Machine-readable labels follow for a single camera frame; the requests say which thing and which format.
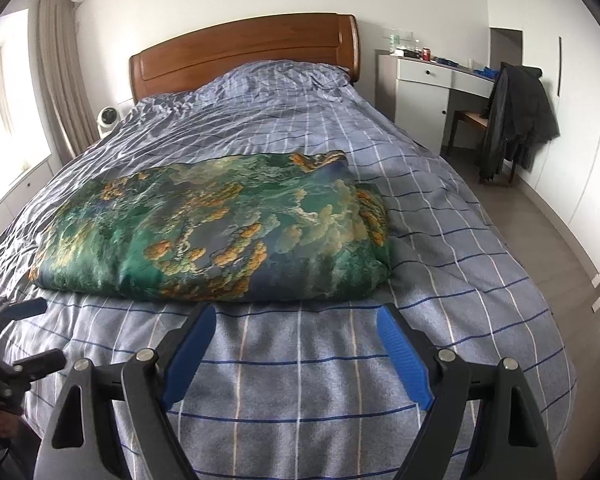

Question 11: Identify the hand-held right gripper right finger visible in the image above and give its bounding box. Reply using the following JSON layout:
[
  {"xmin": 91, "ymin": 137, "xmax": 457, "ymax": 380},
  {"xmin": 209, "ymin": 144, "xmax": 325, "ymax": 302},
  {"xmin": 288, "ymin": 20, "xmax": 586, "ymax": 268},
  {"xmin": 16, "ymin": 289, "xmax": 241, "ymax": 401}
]
[{"xmin": 376, "ymin": 304, "xmax": 559, "ymax": 480}]

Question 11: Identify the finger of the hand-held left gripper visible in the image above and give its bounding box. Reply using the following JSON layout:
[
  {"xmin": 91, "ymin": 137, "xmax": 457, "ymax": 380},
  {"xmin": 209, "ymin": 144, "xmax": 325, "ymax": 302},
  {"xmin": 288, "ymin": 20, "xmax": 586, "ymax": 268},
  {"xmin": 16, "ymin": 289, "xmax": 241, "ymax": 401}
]
[
  {"xmin": 11, "ymin": 349, "xmax": 67, "ymax": 377},
  {"xmin": 0, "ymin": 297, "xmax": 49, "ymax": 322}
]

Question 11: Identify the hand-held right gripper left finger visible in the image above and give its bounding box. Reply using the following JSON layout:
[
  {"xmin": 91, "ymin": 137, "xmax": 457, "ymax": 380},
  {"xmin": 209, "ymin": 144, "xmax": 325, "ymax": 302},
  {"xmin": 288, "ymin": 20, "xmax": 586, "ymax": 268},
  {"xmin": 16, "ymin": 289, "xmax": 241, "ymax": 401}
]
[{"xmin": 32, "ymin": 304, "xmax": 217, "ymax": 480}]

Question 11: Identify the green printed padded jacket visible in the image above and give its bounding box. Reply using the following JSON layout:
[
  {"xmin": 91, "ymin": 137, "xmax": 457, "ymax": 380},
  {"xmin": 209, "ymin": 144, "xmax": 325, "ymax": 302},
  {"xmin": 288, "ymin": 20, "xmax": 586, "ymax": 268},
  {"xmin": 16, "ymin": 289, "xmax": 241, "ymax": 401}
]
[{"xmin": 30, "ymin": 150, "xmax": 394, "ymax": 304}]

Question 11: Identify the person's left hand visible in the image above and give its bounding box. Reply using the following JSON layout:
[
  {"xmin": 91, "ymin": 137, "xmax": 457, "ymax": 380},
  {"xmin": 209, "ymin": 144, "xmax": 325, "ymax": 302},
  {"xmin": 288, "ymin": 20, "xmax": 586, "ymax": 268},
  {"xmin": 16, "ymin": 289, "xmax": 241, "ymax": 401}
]
[{"xmin": 0, "ymin": 407, "xmax": 20, "ymax": 440}]

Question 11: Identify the white window cabinet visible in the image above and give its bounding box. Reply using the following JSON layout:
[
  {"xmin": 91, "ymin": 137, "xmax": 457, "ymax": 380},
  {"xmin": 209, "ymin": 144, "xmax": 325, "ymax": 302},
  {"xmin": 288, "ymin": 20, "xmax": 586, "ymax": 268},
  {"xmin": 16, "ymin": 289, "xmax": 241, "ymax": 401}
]
[{"xmin": 0, "ymin": 156, "xmax": 57, "ymax": 257}]

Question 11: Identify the white round fan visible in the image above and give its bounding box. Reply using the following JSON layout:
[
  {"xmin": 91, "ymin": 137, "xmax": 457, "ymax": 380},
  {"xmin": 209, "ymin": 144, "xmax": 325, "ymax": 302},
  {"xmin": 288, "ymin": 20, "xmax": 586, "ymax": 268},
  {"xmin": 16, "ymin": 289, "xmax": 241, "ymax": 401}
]
[{"xmin": 95, "ymin": 106, "xmax": 122, "ymax": 139}]

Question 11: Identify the brown curtain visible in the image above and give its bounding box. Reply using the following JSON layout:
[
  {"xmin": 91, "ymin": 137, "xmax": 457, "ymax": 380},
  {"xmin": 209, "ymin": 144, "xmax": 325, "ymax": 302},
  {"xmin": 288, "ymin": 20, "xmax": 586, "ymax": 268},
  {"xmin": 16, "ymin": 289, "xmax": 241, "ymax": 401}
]
[{"xmin": 34, "ymin": 0, "xmax": 89, "ymax": 162}]

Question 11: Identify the wooden chair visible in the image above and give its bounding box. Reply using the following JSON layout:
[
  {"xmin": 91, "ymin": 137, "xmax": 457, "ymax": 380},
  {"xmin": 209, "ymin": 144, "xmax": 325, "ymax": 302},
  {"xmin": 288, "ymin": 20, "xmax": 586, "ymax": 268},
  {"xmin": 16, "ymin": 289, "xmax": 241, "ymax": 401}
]
[{"xmin": 447, "ymin": 109, "xmax": 520, "ymax": 189}]

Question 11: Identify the white and grey desk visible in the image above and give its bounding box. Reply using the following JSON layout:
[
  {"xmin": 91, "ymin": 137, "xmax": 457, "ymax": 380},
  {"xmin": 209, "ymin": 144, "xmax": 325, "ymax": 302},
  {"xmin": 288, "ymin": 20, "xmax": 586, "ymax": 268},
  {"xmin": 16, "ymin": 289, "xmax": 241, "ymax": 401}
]
[{"xmin": 374, "ymin": 49, "xmax": 499, "ymax": 157}]

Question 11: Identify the bed with blue checked duvet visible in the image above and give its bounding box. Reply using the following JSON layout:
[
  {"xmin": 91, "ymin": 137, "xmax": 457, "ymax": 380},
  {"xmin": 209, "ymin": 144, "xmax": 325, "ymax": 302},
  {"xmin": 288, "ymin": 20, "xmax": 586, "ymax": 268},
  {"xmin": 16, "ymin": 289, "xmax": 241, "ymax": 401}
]
[{"xmin": 0, "ymin": 59, "xmax": 579, "ymax": 480}]

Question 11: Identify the black jacket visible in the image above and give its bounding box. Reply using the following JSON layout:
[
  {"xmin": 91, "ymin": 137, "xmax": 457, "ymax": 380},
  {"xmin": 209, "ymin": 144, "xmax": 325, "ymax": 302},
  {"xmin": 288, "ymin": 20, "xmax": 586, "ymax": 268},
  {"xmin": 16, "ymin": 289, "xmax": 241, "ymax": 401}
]
[{"xmin": 477, "ymin": 62, "xmax": 561, "ymax": 184}]

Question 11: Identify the white wardrobe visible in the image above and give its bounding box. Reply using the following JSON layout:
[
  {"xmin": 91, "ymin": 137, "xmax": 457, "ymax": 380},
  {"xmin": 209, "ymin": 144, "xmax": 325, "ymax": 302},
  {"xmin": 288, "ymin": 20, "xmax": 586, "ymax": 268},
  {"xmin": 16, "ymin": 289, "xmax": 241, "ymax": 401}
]
[{"xmin": 489, "ymin": 0, "xmax": 600, "ymax": 283}]

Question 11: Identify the wooden headboard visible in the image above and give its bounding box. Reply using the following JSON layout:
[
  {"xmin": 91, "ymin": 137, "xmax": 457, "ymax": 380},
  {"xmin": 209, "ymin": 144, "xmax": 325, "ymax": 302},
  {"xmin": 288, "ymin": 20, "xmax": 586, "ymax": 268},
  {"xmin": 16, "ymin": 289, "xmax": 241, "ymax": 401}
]
[{"xmin": 128, "ymin": 13, "xmax": 361, "ymax": 106}]

